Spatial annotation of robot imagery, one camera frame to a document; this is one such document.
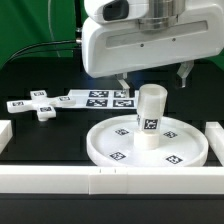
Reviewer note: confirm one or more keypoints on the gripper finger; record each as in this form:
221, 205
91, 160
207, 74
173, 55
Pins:
183, 72
122, 80

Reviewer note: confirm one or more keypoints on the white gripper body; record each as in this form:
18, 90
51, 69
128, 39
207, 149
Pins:
122, 36

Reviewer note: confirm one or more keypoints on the white round table top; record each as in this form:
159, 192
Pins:
120, 142

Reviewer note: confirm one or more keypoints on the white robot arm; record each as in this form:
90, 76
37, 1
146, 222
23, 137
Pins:
121, 36

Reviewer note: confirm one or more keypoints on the white marker sheet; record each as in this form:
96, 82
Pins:
103, 99

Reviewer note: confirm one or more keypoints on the white right fence block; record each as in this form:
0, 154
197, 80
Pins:
215, 135

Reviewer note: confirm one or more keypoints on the white fence block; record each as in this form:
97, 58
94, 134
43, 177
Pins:
215, 135
5, 133

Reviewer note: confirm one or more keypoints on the white cross-shaped table base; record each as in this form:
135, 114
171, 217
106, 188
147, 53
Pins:
41, 103

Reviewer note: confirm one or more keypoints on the white front fence bar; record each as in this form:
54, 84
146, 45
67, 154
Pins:
100, 180

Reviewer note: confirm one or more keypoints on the white left fence block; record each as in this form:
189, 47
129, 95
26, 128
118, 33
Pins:
5, 133

